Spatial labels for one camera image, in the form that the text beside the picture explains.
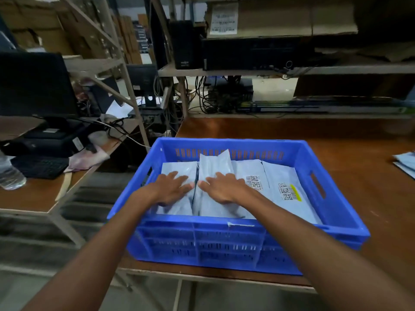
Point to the person's right hand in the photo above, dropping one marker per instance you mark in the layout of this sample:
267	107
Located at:
227	191

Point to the person's left hand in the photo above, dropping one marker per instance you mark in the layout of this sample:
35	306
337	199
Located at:
167	191

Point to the person's right thumb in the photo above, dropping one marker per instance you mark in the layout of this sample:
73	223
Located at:
205	185

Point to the person's right middle finger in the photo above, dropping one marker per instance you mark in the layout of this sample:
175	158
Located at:
221	177

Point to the person's left thumb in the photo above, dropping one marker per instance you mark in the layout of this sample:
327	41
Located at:
189	191

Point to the person's right little finger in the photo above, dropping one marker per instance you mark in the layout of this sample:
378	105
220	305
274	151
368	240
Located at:
242	183

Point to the person's right forearm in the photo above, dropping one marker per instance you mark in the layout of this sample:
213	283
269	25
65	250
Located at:
317	255

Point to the person's left forearm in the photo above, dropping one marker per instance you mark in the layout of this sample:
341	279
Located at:
97	255

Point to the tall light blue packet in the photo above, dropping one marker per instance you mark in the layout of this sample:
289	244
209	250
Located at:
215	161

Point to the light blue packet barcode label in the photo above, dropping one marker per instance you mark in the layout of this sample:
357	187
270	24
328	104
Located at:
256	173

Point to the plain light blue packet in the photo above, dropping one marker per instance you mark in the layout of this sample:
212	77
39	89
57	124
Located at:
180	168

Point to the light blue packet yellow label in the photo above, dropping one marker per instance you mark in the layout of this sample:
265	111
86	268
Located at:
291	197

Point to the blue plastic crate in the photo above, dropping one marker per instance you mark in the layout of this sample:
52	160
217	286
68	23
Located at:
227	246

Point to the black electronic device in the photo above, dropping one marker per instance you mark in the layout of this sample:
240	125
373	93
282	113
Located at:
231	93

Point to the pink crumpled cloth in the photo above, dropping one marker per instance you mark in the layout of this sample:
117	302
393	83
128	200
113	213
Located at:
89	155

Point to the white paper sheet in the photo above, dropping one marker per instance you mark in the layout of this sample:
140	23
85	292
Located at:
120	108

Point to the long flat striped box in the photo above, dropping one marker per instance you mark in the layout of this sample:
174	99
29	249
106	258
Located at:
324	106

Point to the small black monitor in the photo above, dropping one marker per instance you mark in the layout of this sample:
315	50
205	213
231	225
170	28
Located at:
142	79

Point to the pale wooden strip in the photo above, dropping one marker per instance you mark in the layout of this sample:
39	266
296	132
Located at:
63	187

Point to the flat black computer case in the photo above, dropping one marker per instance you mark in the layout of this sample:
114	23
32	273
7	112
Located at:
249	54

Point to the black computer tower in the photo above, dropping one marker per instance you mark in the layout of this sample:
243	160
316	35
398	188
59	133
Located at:
184	45

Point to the grey metal shelf rack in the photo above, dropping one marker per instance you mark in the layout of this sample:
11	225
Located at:
324	70

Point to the black desktop printer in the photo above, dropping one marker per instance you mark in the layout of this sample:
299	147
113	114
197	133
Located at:
48	139

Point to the black keyboard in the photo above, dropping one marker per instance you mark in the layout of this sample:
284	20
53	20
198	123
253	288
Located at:
40	166

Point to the wooden side table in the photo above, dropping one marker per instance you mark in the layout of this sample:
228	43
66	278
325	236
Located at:
35	197

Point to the grey metal angled rack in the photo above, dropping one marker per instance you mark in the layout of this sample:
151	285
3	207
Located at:
107	61

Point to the light blue packets pile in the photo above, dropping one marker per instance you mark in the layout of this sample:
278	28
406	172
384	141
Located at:
405	163

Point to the cardboard box with white label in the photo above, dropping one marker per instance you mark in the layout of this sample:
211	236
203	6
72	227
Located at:
278	16

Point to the clear plastic water bottle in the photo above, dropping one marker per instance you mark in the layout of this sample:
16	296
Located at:
9	174

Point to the large black monitor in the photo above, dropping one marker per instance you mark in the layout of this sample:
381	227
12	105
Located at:
35	84

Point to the stack of brown cardboard boxes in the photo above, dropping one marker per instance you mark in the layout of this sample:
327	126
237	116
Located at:
48	25

